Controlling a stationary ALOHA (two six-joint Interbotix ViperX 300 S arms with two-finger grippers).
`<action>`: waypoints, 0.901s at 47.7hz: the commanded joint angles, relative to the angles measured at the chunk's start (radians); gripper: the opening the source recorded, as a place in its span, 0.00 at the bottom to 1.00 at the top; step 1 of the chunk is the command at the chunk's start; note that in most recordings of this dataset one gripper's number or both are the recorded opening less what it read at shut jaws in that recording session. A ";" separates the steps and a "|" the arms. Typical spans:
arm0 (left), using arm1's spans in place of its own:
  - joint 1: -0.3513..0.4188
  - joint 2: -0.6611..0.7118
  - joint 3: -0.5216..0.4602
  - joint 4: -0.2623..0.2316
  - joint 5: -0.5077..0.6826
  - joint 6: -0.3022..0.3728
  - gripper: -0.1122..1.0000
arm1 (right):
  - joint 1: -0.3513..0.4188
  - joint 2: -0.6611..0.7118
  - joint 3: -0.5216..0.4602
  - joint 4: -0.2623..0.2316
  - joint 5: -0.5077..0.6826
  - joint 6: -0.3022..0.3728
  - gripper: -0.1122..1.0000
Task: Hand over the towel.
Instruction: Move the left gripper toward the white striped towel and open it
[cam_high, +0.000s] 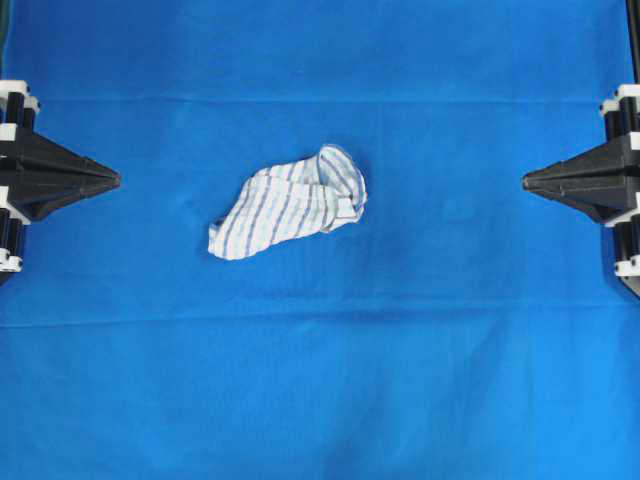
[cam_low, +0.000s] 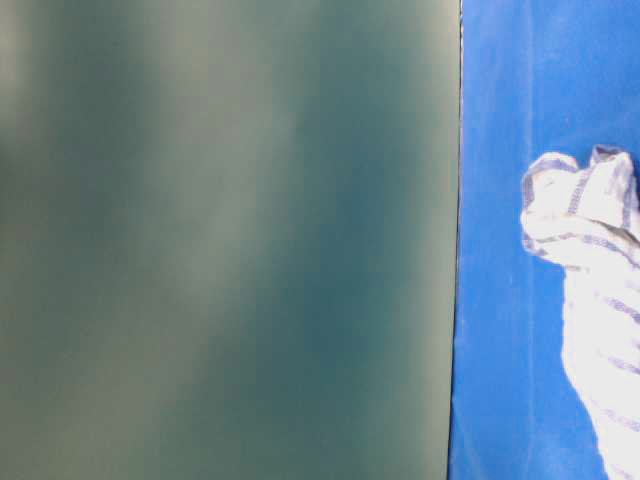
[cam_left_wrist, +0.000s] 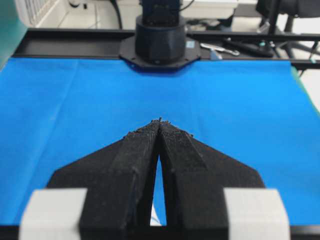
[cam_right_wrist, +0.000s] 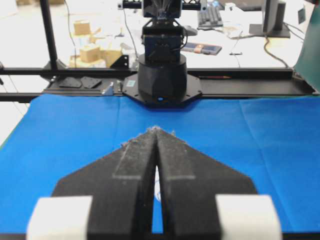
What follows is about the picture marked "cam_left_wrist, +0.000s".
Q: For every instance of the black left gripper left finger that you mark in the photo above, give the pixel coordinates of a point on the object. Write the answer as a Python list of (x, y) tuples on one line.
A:
[(119, 180)]

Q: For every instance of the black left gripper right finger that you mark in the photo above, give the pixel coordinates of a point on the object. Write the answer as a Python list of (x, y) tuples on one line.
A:
[(194, 177)]

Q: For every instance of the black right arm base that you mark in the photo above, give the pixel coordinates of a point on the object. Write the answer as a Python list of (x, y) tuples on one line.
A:
[(160, 41)]

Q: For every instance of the blue table cloth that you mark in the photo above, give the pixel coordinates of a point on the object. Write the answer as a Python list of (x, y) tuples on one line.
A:
[(55, 111)]

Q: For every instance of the silver metal tool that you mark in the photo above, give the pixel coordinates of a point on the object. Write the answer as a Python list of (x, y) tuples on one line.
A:
[(219, 49)]

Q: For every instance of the black table edge rail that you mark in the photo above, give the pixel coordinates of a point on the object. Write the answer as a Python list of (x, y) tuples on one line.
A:
[(105, 44)]

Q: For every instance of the black handled tool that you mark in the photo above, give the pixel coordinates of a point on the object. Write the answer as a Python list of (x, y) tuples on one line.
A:
[(248, 49)]

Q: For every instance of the black chair frame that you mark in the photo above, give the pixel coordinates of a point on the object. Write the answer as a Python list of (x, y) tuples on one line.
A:
[(278, 17)]

